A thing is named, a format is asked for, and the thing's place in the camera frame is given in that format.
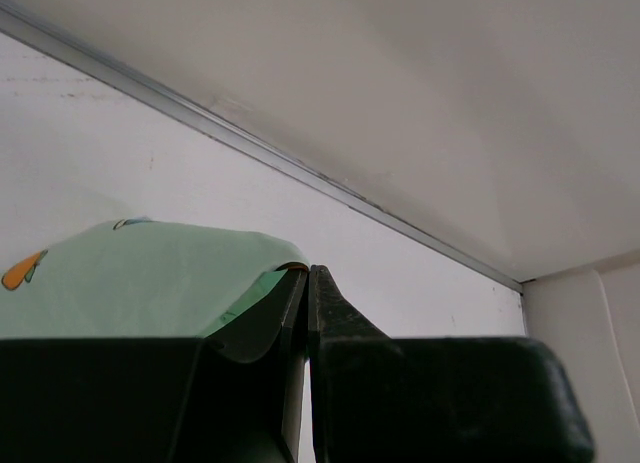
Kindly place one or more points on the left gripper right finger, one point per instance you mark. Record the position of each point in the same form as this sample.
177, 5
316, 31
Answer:
465, 399

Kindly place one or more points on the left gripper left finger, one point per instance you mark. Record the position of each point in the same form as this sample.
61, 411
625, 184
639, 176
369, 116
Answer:
235, 396

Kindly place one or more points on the green cartoon print cloth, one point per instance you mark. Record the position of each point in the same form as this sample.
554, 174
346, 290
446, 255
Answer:
140, 278

